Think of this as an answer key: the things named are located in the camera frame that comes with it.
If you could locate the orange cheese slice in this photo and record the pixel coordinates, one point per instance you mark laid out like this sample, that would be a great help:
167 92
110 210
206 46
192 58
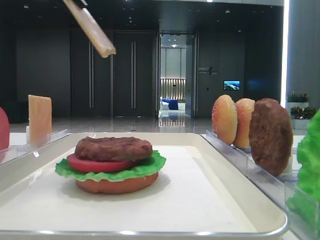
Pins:
79 9
40 119

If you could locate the green lettuce leaf on burger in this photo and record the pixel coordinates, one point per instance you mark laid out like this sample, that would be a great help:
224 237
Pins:
146 167

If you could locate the brown meat patty on burger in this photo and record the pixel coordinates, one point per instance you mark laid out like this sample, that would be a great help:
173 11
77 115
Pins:
114 149

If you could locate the red tomato slice on burger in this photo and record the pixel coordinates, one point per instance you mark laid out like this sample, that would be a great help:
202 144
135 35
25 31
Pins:
87 166

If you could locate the standing brown meat patty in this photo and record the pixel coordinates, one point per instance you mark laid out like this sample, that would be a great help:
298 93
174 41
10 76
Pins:
270 136

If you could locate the standing red tomato slice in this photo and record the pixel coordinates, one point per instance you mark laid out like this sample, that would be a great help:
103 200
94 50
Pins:
4 130

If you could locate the standing green lettuce leaf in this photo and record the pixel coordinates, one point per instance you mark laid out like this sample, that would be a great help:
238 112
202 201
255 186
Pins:
306 200

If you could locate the dark double doors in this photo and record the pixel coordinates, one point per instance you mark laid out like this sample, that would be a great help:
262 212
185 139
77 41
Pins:
121 85

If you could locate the sesame bun outer right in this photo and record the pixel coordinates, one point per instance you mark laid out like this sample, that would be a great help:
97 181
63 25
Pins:
224 119

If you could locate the sesame bun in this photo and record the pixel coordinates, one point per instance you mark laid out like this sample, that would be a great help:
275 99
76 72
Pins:
245 107
224 119

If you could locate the cream rectangular metal tray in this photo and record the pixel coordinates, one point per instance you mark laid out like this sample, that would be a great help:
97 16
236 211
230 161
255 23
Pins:
199 195

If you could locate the sesame bun inner right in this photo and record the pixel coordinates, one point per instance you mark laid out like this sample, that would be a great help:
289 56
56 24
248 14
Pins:
245 107

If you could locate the bottom bun on tray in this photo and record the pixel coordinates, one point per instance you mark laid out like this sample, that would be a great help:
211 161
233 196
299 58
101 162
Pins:
129 185

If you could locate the potted plants in planter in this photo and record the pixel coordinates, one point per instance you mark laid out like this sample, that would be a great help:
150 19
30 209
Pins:
300 112

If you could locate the wall mounted screen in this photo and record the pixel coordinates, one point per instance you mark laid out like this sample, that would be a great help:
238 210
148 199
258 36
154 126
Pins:
231 85

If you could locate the right long clear acrylic rail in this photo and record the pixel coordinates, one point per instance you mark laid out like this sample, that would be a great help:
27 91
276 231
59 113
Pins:
272 186

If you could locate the long clear acrylic rail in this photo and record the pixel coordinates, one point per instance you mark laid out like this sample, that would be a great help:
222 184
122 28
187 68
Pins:
272 186
14 152

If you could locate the left long clear acrylic rail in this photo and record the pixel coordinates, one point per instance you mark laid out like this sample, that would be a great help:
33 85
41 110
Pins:
14 152

